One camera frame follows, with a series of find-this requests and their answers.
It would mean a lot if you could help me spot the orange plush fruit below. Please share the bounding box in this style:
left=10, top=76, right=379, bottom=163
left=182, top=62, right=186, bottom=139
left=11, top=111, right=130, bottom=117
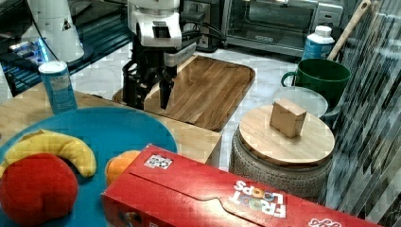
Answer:
left=105, top=150, right=140, bottom=185

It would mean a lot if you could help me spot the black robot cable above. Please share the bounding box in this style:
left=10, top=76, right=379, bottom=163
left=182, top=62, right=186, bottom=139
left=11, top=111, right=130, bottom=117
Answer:
left=179, top=19, right=228, bottom=44

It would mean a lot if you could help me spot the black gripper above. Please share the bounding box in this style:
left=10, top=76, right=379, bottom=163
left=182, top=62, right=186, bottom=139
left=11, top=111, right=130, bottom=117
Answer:
left=123, top=36, right=177, bottom=110

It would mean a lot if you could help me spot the wooden serving tray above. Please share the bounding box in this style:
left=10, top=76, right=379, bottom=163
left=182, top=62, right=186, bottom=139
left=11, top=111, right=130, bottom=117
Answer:
left=112, top=54, right=256, bottom=132

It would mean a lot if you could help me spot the wooden spoon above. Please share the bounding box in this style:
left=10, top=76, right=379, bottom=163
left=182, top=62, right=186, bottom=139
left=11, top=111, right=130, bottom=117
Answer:
left=327, top=0, right=372, bottom=61

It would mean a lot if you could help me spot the blue white-capped bottle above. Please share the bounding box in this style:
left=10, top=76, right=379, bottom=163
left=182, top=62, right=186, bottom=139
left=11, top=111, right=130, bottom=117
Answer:
left=302, top=26, right=335, bottom=60

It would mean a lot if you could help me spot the red plush apple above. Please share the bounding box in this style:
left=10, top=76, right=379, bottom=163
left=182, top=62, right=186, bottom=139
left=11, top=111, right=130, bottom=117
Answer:
left=1, top=153, right=78, bottom=227

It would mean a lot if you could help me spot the green mug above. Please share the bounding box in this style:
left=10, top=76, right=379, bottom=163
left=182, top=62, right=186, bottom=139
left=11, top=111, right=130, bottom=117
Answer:
left=281, top=59, right=351, bottom=109

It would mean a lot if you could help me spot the blue round plate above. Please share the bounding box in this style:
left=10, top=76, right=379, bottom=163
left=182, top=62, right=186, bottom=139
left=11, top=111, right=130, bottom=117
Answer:
left=1, top=107, right=178, bottom=227

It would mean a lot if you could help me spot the blue salt shaker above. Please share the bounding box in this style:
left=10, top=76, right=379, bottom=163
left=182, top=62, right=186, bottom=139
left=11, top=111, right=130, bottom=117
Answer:
left=39, top=61, right=78, bottom=114

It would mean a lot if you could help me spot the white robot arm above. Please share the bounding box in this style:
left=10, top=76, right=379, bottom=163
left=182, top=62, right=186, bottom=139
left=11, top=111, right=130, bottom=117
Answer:
left=123, top=0, right=201, bottom=110

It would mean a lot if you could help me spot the yellow plush banana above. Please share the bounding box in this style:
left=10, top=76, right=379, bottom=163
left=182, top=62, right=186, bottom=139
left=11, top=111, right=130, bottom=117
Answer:
left=1, top=130, right=97, bottom=178

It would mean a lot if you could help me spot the stainless toaster oven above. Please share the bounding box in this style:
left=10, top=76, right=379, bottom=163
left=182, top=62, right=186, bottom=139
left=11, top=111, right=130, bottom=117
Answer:
left=221, top=0, right=344, bottom=57

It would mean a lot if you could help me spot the ceramic jar with wooden lid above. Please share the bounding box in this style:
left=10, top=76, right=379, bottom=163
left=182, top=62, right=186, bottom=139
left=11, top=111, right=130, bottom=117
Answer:
left=229, top=98, right=335, bottom=201

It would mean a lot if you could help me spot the red Froot Loops box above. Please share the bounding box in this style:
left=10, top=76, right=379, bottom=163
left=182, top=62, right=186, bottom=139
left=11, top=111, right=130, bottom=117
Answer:
left=102, top=146, right=381, bottom=227

